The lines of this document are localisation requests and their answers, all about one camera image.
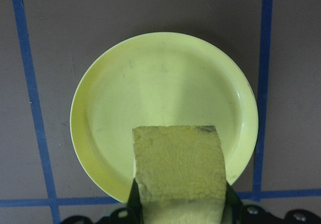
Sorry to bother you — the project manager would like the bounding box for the yellow foam block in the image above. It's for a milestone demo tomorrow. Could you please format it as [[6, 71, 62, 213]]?
[[132, 125, 228, 224]]

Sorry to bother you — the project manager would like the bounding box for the yellow plate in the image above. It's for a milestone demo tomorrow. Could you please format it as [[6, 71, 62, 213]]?
[[70, 32, 259, 204]]

